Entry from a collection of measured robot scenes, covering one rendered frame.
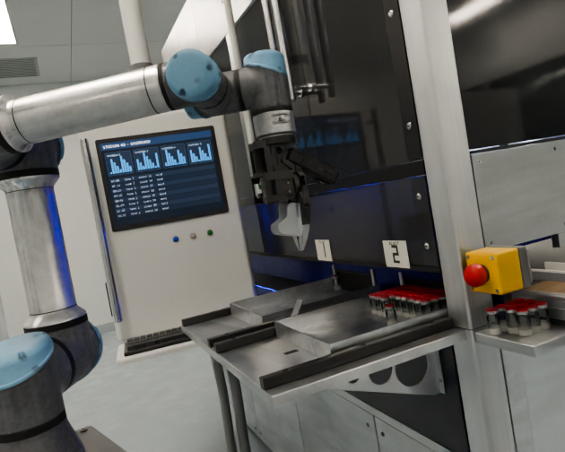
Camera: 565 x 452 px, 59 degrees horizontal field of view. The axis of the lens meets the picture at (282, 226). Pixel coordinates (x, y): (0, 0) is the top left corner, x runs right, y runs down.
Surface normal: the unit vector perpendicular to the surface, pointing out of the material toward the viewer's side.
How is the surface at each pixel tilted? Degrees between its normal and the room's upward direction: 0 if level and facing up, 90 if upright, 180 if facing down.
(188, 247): 90
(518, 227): 90
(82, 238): 90
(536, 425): 90
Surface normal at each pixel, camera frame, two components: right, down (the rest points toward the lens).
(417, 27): -0.90, 0.18
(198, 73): -0.11, 0.07
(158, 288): 0.29, 0.00
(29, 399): 0.57, -0.06
